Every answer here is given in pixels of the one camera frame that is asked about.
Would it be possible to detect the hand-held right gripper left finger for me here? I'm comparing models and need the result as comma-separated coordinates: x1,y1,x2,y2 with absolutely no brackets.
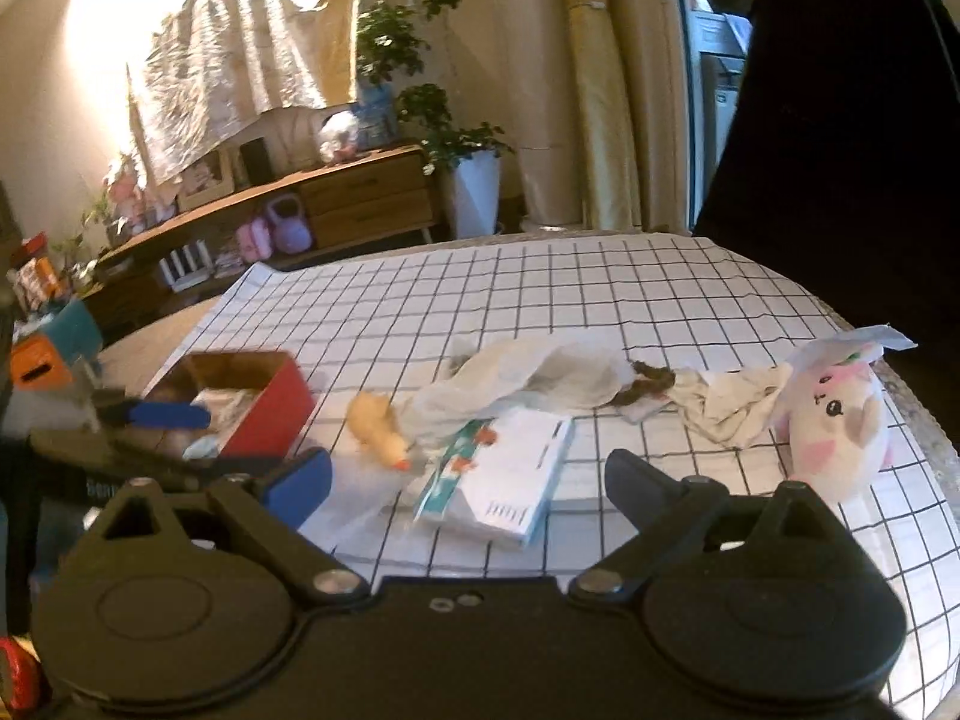
88,447,372,607

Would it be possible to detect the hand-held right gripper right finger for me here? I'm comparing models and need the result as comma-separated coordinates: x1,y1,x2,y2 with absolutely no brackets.
604,448,857,602

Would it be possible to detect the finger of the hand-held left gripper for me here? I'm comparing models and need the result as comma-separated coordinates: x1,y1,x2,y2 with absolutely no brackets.
88,388,213,431
30,429,260,494

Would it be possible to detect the red cardboard box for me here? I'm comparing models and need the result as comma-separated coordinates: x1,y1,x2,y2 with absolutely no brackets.
141,349,317,461

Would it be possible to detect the white pink plush toy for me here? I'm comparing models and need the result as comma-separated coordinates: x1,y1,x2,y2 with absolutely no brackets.
772,341,895,505

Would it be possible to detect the yellow duck plush toy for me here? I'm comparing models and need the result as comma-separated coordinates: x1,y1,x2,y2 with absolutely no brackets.
345,391,413,475

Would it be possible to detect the small brown fuzzy toy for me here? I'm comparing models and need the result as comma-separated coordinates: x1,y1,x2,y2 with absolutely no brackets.
613,360,680,410

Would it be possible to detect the orange box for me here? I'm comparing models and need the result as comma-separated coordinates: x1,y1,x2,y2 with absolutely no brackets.
9,334,77,392

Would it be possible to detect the cream crumpled cloth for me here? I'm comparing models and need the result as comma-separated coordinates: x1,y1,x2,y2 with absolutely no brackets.
660,366,794,452

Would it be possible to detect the white teal paper packet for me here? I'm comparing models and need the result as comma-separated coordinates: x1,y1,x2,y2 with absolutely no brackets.
411,409,577,550

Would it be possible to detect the light blue box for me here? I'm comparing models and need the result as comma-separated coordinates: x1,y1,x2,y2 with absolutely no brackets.
43,300,104,362

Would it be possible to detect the white rack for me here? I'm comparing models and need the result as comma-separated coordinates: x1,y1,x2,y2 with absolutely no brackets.
156,240,212,293

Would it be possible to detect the white crumpled cloth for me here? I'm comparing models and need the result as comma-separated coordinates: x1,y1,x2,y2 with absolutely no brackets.
409,336,640,452

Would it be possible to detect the pink toy case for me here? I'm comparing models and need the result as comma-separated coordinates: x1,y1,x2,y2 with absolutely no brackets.
236,217,272,263

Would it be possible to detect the red round object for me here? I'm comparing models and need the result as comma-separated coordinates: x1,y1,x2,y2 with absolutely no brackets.
0,636,40,715

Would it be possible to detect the white black checked tablecloth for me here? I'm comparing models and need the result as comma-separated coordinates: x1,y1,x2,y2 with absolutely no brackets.
146,234,960,720

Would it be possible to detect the pink flower bouquet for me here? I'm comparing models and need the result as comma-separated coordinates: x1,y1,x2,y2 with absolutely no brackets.
103,154,152,235

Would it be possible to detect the black speaker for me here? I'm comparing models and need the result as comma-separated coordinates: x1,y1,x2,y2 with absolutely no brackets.
240,138,273,183

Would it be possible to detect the wooden sideboard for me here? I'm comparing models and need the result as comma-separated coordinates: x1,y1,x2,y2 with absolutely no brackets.
88,142,445,332

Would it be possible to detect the white doll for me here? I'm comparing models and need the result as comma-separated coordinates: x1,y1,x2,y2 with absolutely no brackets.
315,111,361,163

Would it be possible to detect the white standing air conditioner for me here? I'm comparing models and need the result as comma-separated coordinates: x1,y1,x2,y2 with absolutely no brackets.
517,0,612,235

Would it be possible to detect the green plant in white planter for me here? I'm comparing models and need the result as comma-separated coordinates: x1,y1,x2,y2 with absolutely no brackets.
352,0,518,239

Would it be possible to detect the blue printed box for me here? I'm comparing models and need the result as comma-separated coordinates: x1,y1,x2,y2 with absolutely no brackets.
358,82,397,148

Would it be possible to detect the cream hanging sheet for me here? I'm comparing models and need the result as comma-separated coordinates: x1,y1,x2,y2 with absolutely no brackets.
126,0,362,185

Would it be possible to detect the beige curtain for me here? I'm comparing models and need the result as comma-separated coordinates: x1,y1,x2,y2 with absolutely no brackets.
577,0,692,235

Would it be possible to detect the person in black jacket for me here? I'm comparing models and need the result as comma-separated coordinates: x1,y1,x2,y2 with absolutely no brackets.
690,0,960,370

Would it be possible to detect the glass window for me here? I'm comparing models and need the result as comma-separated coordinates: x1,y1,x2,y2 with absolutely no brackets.
671,0,947,235

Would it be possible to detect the picture frame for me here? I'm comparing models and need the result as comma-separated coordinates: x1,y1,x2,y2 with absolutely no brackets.
176,154,235,215

